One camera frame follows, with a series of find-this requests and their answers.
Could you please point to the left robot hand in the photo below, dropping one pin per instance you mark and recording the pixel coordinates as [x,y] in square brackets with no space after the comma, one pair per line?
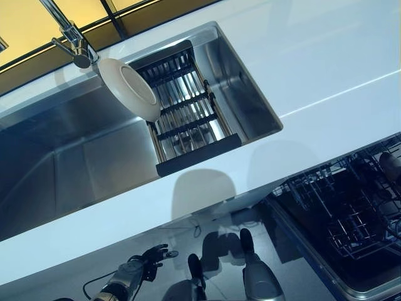
[153,260]

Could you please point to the black built-in dishwasher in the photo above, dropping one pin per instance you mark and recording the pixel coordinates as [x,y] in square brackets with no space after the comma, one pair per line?
[300,225]

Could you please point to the black lower dishwasher rack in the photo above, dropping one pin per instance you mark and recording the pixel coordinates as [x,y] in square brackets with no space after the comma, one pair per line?
[354,219]

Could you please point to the black left robot foot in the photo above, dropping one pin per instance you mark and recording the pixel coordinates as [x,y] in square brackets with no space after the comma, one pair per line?
[195,266]

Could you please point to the black robot foot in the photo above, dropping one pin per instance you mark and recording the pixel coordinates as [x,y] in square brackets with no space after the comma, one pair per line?
[195,266]
[247,244]

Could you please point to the black right robot foot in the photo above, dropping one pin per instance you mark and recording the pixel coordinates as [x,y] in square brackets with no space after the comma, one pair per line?
[247,244]

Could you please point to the right robot leg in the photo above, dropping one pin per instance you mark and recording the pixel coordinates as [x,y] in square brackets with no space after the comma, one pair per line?
[263,279]

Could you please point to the black sink drying rack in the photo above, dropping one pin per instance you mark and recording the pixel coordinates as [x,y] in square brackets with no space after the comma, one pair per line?
[191,125]

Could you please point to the stainless steel kitchen sink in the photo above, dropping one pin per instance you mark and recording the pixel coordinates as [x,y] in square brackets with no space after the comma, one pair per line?
[78,141]

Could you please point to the chrome gooseneck kitchen faucet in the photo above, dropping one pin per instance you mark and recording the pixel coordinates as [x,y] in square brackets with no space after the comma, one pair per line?
[73,37]

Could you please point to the yellow window with dark frame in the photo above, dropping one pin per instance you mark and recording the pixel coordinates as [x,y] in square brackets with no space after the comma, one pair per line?
[47,19]

